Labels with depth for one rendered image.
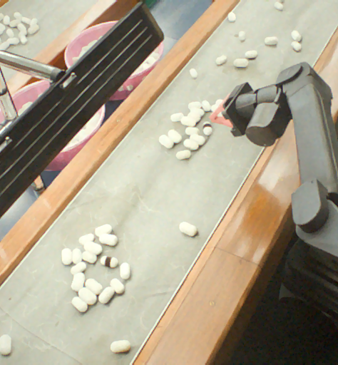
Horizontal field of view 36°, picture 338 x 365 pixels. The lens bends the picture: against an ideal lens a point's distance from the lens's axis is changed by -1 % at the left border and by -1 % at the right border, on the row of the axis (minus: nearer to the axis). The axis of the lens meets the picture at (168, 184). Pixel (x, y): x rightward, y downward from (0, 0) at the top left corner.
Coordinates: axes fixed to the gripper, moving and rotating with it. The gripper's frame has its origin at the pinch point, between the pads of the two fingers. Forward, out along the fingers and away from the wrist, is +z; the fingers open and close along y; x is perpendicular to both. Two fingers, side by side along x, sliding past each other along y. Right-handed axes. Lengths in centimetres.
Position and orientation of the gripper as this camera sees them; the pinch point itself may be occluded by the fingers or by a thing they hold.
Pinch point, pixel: (213, 117)
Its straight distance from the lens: 113.0
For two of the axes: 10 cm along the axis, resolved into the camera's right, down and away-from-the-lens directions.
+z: -6.3, 1.3, 7.7
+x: 6.0, 7.1, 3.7
